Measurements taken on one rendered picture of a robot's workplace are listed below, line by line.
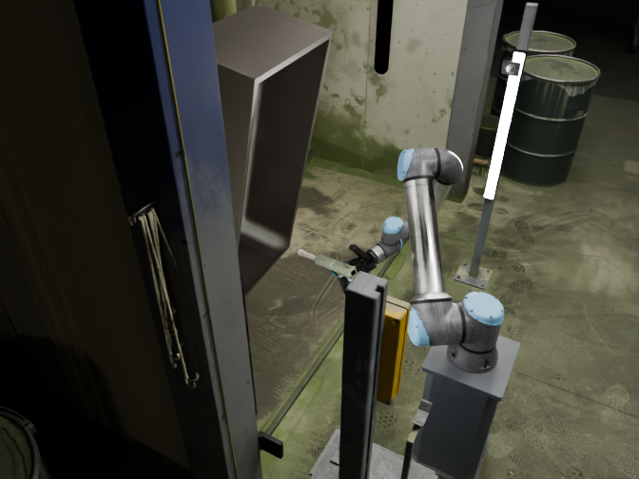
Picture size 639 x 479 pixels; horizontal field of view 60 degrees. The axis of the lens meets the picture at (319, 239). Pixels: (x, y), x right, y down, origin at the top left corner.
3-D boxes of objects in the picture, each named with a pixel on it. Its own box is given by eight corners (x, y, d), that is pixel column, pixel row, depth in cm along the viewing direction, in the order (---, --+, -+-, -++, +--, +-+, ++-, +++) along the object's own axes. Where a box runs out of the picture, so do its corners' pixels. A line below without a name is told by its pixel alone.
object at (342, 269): (369, 305, 256) (355, 263, 248) (361, 311, 254) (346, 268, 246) (315, 280, 297) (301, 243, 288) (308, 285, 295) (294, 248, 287)
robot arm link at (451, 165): (467, 140, 211) (427, 221, 272) (435, 142, 210) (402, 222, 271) (474, 165, 206) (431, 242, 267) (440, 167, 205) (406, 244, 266)
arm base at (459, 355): (502, 347, 219) (508, 329, 213) (490, 380, 205) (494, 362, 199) (455, 330, 226) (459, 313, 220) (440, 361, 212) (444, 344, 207)
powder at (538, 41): (582, 41, 464) (582, 39, 463) (561, 58, 430) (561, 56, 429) (519, 29, 490) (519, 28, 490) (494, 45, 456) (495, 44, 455)
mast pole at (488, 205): (468, 277, 351) (525, 4, 254) (470, 272, 355) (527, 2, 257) (475, 279, 349) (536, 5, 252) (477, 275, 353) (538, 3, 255)
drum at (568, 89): (494, 152, 487) (516, 51, 434) (564, 160, 476) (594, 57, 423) (495, 185, 441) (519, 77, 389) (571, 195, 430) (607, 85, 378)
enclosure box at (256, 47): (165, 284, 266) (166, 42, 187) (235, 220, 309) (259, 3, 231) (227, 316, 258) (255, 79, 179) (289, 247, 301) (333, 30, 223)
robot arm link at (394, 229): (405, 214, 263) (402, 231, 273) (381, 215, 262) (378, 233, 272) (410, 228, 257) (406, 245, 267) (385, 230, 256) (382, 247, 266)
